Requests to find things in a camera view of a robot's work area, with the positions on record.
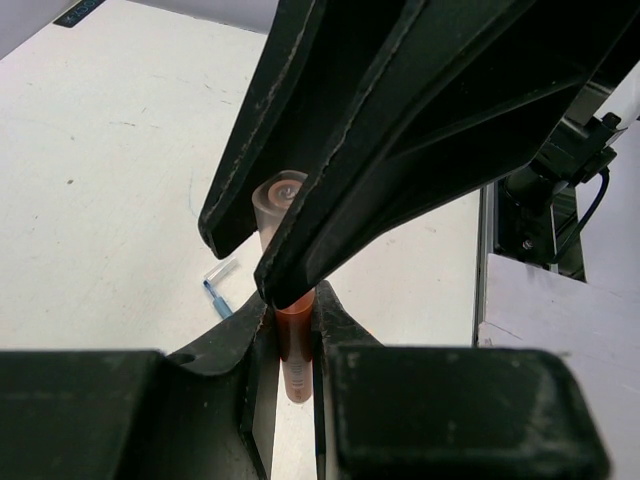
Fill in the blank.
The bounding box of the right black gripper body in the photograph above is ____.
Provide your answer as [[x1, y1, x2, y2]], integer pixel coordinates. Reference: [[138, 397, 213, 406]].
[[503, 66, 639, 211]]

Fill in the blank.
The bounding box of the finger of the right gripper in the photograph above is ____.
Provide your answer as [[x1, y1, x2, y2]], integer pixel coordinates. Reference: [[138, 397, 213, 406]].
[[255, 1, 639, 308], [198, 1, 429, 259]]

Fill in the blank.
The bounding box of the right black corner label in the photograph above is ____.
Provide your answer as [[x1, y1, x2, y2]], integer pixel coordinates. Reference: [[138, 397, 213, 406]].
[[55, 0, 105, 28]]

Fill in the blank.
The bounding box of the orange pen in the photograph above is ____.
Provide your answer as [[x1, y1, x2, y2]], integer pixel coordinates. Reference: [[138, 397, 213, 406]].
[[275, 289, 315, 404]]

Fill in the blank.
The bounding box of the light blue pen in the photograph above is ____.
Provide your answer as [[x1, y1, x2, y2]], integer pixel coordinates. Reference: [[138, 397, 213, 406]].
[[203, 280, 233, 320]]

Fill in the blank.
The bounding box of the clear orange pen cap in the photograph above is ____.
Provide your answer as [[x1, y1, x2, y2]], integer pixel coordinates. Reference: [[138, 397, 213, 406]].
[[252, 170, 307, 252]]

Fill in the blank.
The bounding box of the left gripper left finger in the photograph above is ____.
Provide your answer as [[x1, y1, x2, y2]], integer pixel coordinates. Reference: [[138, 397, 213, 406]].
[[1, 295, 278, 479]]

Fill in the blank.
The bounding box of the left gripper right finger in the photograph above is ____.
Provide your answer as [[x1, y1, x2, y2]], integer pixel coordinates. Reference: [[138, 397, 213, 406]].
[[312, 282, 611, 479]]

